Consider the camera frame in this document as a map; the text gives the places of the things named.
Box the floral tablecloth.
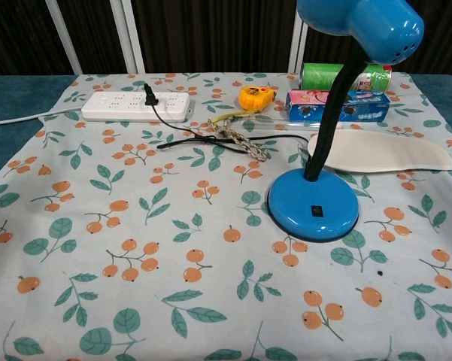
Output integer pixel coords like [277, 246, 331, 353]
[0, 71, 452, 361]

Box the yellow tape measure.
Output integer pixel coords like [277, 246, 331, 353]
[238, 84, 280, 112]

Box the black lamp cable with plug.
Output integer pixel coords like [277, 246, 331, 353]
[144, 83, 310, 153]

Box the white power strip cable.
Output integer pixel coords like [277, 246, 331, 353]
[0, 108, 85, 128]

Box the double white partition frame post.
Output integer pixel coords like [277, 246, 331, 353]
[119, 0, 147, 74]

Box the blue desk lamp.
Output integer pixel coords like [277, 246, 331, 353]
[267, 0, 426, 242]

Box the green chip can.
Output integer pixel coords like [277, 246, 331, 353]
[299, 62, 394, 93]

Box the white power strip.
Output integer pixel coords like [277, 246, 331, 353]
[80, 91, 192, 123]

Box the blue pink cookie box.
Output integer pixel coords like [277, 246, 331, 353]
[285, 89, 391, 123]

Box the braided beige rope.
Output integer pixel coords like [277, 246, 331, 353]
[207, 111, 268, 163]

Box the white shoe insole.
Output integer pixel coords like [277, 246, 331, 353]
[307, 129, 452, 174]

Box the clear plastic ruler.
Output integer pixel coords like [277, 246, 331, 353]
[240, 114, 320, 133]

